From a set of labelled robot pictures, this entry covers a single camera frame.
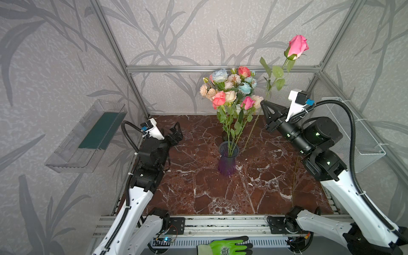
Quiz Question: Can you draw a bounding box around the cream white rose stem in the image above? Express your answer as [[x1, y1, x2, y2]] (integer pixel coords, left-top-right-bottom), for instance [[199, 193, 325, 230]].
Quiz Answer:
[[243, 95, 264, 152]]

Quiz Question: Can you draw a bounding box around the white rose bud stem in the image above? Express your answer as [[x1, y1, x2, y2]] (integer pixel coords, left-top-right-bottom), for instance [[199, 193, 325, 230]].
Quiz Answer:
[[291, 156, 300, 205]]

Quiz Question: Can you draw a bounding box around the magenta pink rose stem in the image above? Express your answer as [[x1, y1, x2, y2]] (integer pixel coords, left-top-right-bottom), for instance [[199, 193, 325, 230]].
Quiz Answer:
[[230, 96, 255, 155]]

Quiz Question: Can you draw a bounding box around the light blue flower stem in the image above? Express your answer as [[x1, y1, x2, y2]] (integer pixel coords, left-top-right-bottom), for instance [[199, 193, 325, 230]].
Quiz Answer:
[[238, 76, 257, 95]]

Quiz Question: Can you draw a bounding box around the pink red rose stem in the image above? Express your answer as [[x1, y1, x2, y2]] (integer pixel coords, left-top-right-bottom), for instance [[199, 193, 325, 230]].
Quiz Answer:
[[237, 67, 251, 81]]

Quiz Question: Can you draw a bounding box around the blue purple glass vase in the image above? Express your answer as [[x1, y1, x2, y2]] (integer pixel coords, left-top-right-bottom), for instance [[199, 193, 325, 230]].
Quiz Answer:
[[218, 141, 240, 176]]

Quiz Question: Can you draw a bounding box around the red glass vase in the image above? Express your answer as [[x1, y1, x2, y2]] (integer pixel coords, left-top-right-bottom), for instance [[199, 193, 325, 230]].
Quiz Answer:
[[222, 130, 230, 141]]

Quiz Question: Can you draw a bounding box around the white blue rose stem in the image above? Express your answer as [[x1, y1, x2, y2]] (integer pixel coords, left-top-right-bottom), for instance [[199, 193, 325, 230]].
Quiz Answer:
[[210, 69, 233, 91]]

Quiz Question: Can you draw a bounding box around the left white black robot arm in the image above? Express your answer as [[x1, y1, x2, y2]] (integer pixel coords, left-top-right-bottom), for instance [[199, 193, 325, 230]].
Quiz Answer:
[[93, 119, 183, 255]]

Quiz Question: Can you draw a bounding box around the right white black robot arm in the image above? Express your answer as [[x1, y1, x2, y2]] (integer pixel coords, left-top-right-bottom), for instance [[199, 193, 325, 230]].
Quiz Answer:
[[260, 100, 408, 255]]

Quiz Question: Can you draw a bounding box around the pink white flower bunch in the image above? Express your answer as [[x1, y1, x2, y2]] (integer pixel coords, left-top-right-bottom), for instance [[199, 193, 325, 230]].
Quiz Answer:
[[243, 34, 310, 152]]

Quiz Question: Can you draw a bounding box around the green circuit board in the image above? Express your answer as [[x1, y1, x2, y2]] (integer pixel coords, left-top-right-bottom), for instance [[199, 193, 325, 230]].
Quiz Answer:
[[155, 237, 176, 246]]

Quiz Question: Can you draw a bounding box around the green work glove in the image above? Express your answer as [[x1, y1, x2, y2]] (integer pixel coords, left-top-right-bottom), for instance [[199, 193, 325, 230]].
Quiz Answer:
[[197, 236, 253, 255]]

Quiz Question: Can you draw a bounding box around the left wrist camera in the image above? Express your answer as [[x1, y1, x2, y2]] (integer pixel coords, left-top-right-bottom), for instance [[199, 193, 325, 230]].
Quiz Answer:
[[140, 118, 164, 140]]

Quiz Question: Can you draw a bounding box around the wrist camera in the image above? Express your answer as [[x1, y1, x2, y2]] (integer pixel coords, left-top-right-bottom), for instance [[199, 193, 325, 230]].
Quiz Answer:
[[285, 89, 315, 122], [140, 118, 164, 140]]

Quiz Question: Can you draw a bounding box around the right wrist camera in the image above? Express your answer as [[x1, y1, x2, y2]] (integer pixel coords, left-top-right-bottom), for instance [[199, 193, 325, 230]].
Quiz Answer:
[[285, 89, 315, 122]]

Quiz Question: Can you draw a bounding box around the aluminium cage frame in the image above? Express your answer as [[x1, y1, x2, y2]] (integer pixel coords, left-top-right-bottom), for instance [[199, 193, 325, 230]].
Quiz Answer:
[[90, 0, 408, 186]]

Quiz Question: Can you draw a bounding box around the white wire mesh basket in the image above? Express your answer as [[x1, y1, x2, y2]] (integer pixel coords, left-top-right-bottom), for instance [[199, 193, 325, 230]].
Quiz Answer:
[[314, 104, 386, 173]]

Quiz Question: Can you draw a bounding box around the clear plastic wall shelf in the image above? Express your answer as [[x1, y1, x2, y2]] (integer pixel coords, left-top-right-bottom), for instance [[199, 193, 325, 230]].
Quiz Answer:
[[45, 99, 128, 173]]

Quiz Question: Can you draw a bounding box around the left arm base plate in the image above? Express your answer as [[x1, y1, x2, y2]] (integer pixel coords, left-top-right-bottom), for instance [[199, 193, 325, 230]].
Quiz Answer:
[[163, 217, 186, 235]]

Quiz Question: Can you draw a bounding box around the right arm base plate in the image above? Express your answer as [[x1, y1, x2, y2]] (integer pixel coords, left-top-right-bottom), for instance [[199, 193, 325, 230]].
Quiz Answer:
[[266, 216, 289, 234]]

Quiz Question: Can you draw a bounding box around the aluminium front rail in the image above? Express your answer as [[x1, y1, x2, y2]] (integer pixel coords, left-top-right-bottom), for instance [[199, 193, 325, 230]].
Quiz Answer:
[[92, 214, 361, 238]]

